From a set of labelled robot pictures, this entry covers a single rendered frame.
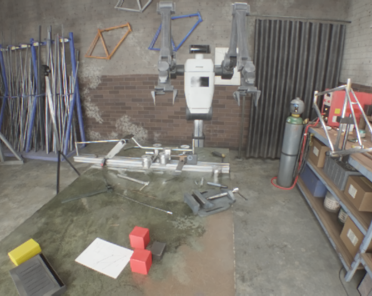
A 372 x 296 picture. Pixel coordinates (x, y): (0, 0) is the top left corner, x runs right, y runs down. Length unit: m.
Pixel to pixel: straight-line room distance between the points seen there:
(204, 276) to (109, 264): 0.27
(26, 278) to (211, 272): 0.49
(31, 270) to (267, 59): 3.31
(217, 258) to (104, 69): 3.93
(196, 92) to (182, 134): 2.32
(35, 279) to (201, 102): 1.46
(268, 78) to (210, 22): 1.30
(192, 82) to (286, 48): 2.03
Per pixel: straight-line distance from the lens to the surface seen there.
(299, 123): 2.70
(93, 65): 4.38
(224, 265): 0.67
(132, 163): 1.22
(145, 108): 4.01
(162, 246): 0.68
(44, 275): 0.70
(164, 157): 1.12
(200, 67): 1.75
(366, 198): 1.91
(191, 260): 0.67
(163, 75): 1.13
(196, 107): 1.69
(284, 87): 3.46
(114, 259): 0.70
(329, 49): 3.71
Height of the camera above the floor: 1.39
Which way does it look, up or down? 20 degrees down
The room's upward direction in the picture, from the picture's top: straight up
